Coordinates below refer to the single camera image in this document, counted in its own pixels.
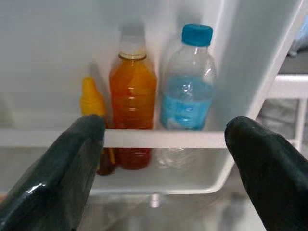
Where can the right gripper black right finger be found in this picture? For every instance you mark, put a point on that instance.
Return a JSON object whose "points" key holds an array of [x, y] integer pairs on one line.
{"points": [[272, 173]]}

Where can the white fridge door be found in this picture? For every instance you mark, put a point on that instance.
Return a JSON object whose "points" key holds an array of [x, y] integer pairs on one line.
{"points": [[48, 60]]}

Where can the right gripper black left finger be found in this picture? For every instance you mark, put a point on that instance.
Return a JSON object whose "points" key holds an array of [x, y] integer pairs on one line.
{"points": [[57, 173]]}

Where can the small yellow-capped bottle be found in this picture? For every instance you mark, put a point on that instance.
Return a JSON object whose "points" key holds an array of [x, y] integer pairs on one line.
{"points": [[92, 101]]}

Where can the clear water bottle blue cap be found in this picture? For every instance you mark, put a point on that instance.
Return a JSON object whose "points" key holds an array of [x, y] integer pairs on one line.
{"points": [[187, 96]]}

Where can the orange juice bottle white cap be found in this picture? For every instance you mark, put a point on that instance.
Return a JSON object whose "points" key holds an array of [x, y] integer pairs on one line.
{"points": [[132, 96]]}

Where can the white fridge door shelf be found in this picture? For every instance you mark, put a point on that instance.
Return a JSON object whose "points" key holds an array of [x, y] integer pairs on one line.
{"points": [[168, 138]]}

